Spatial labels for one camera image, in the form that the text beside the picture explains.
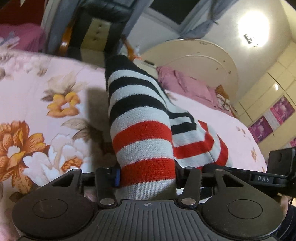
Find pink floral bed sheet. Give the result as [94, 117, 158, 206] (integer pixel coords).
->
[1, 50, 267, 240]

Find pink blanket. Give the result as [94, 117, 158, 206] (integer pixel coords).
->
[157, 66, 235, 117]

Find purple wall poster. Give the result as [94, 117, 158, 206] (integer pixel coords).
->
[248, 95, 295, 144]

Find striped red black white sweater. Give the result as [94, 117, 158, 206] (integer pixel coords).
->
[105, 55, 231, 200]

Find dark window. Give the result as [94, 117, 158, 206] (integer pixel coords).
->
[149, 0, 199, 25]

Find black leather chair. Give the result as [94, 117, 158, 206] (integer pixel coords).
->
[56, 1, 137, 67]

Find cream round headboard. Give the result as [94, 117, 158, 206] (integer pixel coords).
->
[142, 39, 238, 102]

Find magenta pillow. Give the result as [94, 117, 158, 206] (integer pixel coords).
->
[1, 23, 46, 52]

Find person right hand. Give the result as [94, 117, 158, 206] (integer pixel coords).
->
[280, 195, 292, 217]

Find red heart-shaped headboard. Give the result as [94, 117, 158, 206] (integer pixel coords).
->
[0, 0, 48, 25]

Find wall lamp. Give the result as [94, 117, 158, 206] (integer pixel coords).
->
[243, 34, 259, 48]

